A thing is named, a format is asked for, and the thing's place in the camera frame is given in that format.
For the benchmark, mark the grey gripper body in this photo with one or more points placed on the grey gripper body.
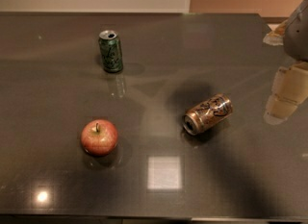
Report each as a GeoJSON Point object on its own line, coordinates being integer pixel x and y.
{"type": "Point", "coordinates": [296, 38]}

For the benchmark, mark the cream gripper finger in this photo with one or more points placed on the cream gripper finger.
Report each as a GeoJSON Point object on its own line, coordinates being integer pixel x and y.
{"type": "Point", "coordinates": [276, 35]}
{"type": "Point", "coordinates": [289, 90]}

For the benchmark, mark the red apple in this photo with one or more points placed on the red apple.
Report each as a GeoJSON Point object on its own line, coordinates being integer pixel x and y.
{"type": "Point", "coordinates": [99, 137]}

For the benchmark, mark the orange soda can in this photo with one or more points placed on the orange soda can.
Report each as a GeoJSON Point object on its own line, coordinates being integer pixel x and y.
{"type": "Point", "coordinates": [207, 114]}

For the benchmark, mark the green soda can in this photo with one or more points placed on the green soda can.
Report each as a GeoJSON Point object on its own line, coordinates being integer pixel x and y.
{"type": "Point", "coordinates": [110, 49]}

